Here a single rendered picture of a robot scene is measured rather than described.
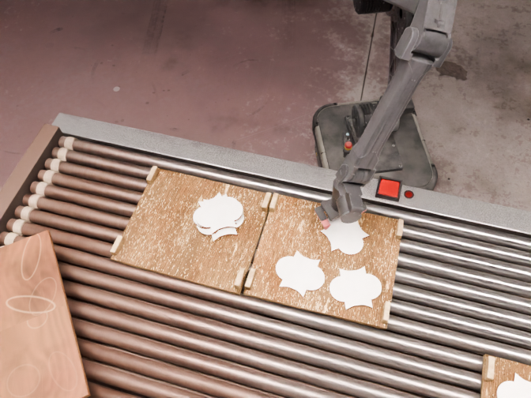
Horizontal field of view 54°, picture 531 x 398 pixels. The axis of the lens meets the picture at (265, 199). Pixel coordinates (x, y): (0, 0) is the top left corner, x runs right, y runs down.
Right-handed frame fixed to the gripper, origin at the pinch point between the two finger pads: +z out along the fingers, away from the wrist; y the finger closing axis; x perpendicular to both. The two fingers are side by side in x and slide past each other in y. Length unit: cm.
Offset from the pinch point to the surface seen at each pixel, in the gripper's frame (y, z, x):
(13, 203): -91, -1, 51
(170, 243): -49, 1, 16
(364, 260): 1.0, 2.2, -14.0
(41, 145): -78, -3, 69
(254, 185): -17.4, 2.8, 25.3
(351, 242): 0.0, 1.1, -7.7
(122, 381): -74, 4, -17
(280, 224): -16.2, 1.3, 7.2
